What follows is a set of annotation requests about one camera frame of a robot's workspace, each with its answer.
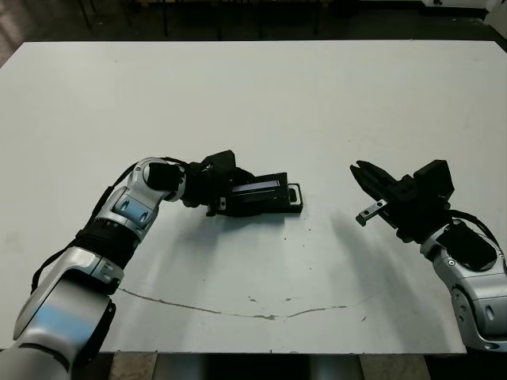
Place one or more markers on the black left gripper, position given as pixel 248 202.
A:
pixel 206 186

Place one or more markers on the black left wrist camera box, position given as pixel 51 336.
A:
pixel 219 160

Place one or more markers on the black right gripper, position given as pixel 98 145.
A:
pixel 416 213

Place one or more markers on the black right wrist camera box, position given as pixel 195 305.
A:
pixel 435 178

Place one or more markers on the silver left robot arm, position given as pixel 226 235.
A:
pixel 130 206

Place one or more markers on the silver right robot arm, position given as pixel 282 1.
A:
pixel 475 293

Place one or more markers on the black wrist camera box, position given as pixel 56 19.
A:
pixel 435 178
pixel 219 160

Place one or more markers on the black box lid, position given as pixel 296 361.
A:
pixel 269 198

